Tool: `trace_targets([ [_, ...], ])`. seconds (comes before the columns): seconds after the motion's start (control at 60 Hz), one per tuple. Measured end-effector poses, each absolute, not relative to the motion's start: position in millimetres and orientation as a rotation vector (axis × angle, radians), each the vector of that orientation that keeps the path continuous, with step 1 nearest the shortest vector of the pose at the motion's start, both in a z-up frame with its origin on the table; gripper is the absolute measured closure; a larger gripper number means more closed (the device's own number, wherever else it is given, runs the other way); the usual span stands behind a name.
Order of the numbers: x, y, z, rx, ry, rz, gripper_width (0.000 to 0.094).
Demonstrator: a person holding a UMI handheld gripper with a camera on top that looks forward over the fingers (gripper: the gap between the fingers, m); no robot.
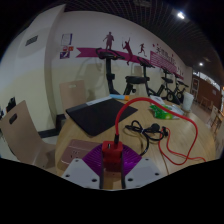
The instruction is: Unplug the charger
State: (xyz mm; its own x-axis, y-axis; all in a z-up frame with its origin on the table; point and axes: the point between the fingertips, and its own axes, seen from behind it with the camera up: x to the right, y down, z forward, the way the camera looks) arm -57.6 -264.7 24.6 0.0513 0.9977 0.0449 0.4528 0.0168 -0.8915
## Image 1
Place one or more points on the grey wall vent grille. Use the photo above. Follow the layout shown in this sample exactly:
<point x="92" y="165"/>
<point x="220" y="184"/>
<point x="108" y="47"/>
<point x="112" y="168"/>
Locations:
<point x="31" y="40"/>

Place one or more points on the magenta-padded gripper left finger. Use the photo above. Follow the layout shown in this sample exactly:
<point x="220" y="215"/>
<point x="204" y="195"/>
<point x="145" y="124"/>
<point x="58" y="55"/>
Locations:
<point x="93" y="160"/>

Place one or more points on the group of wooden chairs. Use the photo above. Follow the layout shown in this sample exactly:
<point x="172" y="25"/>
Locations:
<point x="216" y="118"/>

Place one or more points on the black mouse pad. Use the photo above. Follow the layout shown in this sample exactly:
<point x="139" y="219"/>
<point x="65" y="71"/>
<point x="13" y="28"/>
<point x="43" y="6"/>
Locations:
<point x="98" y="116"/>

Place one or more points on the round ceiling light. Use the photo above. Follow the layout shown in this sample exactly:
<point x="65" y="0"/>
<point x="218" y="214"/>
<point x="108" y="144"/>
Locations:
<point x="201" y="64"/>
<point x="181" y="15"/>

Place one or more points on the red charger block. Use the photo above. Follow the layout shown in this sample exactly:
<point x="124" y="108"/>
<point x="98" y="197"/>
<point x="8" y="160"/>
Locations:
<point x="111" y="153"/>

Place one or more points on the small orange wall sign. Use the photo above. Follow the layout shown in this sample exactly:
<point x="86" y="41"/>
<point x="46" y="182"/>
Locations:
<point x="68" y="48"/>

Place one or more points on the small purple wall sign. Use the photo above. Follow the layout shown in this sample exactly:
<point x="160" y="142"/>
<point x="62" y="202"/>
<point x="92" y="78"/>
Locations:
<point x="64" y="55"/>

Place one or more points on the white paper sheet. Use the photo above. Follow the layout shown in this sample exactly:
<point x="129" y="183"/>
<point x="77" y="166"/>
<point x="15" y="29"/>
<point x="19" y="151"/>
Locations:
<point x="98" y="101"/>

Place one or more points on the white purple wall poster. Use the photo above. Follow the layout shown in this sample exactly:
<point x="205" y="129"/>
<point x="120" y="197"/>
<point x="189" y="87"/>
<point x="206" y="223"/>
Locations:
<point x="66" y="39"/>

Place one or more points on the green wet wipes pack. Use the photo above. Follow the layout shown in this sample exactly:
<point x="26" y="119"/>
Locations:
<point x="163" y="113"/>

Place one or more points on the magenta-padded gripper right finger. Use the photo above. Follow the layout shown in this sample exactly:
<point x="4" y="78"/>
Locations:
<point x="130" y="160"/>

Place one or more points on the small white box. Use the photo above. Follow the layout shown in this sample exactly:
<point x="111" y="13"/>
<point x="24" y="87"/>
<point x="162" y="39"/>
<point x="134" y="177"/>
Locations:
<point x="157" y="100"/>

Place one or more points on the black cluttered chair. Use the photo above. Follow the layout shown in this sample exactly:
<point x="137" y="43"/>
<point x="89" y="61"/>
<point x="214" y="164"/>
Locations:
<point x="10" y="104"/>

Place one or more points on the blue and orange marker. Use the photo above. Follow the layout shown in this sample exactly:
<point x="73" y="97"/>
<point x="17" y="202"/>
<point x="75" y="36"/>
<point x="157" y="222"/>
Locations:
<point x="119" y="97"/>

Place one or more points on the black exercise bike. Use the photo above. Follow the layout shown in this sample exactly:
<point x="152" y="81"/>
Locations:
<point x="168" y="90"/>
<point x="110" y="75"/>
<point x="146" y="80"/>
<point x="180" y="91"/>

